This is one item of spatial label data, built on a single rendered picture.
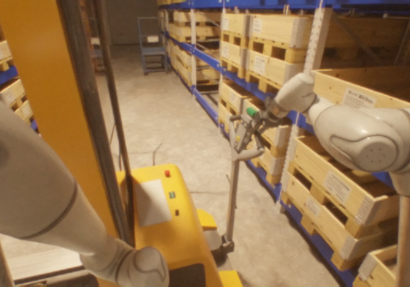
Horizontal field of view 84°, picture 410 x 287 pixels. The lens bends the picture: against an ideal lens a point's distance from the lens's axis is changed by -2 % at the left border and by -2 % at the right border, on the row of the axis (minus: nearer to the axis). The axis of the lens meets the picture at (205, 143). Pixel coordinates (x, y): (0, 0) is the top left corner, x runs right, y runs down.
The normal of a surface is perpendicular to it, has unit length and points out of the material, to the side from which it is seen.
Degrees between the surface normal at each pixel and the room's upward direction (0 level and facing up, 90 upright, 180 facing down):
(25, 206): 96
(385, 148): 85
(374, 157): 82
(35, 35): 90
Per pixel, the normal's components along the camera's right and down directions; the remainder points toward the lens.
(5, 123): 0.92, -0.34
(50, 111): 0.28, 0.47
